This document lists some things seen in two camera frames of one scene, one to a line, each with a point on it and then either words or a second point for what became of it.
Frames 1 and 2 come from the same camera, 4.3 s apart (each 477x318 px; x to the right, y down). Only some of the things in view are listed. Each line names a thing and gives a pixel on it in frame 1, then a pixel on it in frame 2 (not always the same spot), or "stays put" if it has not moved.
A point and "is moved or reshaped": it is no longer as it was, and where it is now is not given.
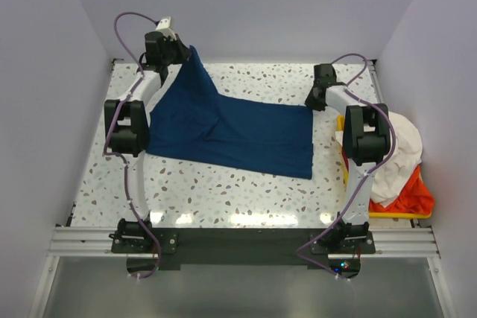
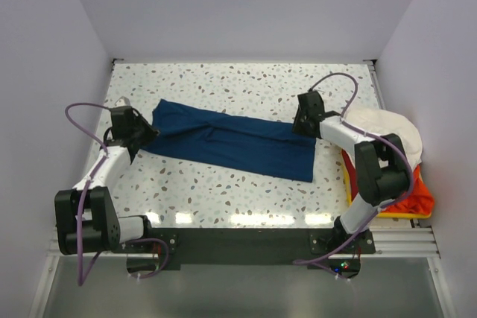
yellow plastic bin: (340, 125) stays put
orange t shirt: (415, 197) stays put
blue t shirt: (191, 118) is moved or reshaped
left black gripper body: (174, 53) -> (142, 131)
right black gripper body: (312, 103) -> (298, 124)
